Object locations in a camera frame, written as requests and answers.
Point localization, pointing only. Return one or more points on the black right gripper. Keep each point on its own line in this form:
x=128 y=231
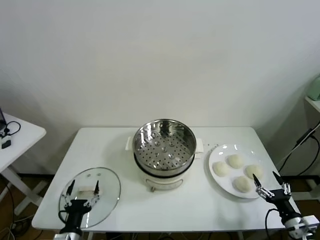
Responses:
x=281 y=200

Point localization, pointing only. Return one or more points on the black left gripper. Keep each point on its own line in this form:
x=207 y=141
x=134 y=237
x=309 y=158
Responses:
x=76 y=207

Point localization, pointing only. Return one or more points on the white steamed baozi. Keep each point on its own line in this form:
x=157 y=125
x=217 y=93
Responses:
x=258 y=170
x=221 y=169
x=242 y=185
x=235 y=160

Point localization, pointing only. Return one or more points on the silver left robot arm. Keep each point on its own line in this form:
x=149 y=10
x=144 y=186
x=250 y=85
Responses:
x=72 y=236

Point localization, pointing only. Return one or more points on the steel perforated steamer basket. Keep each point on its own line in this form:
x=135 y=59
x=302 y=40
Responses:
x=163 y=150

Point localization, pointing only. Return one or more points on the round glass pot lid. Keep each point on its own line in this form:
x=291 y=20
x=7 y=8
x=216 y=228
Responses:
x=107 y=185

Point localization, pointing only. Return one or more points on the white round plate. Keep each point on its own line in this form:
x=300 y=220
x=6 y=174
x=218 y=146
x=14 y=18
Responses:
x=220 y=155

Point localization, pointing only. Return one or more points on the white side table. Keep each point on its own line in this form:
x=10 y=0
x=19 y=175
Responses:
x=25 y=140

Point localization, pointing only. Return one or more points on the cream electric pot base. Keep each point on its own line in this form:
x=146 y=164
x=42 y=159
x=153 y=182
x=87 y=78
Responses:
x=162 y=182

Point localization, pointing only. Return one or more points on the small black device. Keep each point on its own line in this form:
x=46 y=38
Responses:
x=6 y=145

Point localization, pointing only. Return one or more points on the white shelf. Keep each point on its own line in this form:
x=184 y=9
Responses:
x=313 y=103

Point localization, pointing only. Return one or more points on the small white adapter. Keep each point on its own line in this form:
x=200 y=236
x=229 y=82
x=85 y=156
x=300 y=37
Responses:
x=3 y=137

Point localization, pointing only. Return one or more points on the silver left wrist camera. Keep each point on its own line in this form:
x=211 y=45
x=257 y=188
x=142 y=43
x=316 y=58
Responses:
x=58 y=237

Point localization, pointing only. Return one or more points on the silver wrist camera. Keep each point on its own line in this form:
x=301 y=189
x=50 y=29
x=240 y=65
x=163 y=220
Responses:
x=58 y=237
x=310 y=222

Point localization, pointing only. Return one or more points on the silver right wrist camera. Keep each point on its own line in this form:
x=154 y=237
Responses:
x=310 y=222

